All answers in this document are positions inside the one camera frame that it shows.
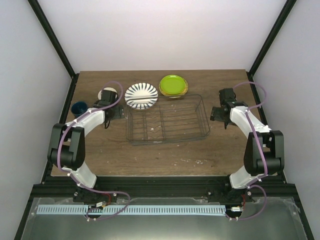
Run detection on light blue slotted cable duct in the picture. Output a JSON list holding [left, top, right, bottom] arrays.
[[36, 204, 226, 216]]

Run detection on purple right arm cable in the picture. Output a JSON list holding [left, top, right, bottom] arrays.
[[232, 81, 270, 222]]

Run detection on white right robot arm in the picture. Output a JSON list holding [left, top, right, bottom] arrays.
[[210, 88, 285, 202]]

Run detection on white and teal bowl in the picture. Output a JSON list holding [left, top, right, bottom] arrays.
[[97, 87, 118, 100]]

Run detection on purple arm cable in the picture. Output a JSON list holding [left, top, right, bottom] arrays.
[[232, 81, 270, 222], [57, 80, 131, 222]]

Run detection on white blue striped plate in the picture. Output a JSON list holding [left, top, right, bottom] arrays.
[[124, 82, 159, 110]]

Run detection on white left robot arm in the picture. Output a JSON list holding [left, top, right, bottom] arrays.
[[47, 93, 210, 202]]

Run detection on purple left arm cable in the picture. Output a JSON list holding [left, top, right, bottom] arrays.
[[57, 80, 131, 222]]

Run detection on dark blue mug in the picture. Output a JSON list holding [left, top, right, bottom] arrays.
[[70, 101, 88, 118]]

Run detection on black wire dish rack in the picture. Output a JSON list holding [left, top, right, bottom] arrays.
[[125, 94, 210, 146]]

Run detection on black aluminium frame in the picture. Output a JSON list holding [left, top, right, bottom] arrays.
[[14, 0, 314, 240]]

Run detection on lime green plate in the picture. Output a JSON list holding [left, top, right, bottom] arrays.
[[159, 74, 187, 95]]

